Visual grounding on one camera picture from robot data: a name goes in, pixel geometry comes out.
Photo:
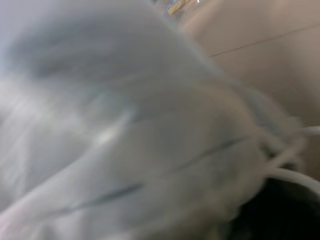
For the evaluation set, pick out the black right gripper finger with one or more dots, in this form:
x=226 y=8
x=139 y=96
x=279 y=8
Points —
x=280 y=215

